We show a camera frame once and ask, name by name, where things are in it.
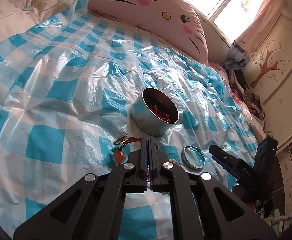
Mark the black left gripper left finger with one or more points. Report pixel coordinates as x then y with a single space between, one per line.
137 180

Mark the pink cat face pillow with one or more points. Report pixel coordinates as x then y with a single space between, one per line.
173 20

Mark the pile of clothes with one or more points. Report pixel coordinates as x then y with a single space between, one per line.
239 85

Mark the pink window curtain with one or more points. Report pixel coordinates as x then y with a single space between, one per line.
244 46

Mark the beige quilt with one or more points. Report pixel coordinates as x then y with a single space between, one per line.
18 17

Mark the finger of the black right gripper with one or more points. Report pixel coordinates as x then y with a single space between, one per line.
227 161

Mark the round silver metal tin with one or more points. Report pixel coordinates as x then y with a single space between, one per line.
153 112

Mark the white wardrobe with tree decal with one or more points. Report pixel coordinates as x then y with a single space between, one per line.
269 75

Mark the blue white checkered plastic sheet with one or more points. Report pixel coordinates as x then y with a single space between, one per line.
66 87

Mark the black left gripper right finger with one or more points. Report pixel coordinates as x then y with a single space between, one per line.
158 182

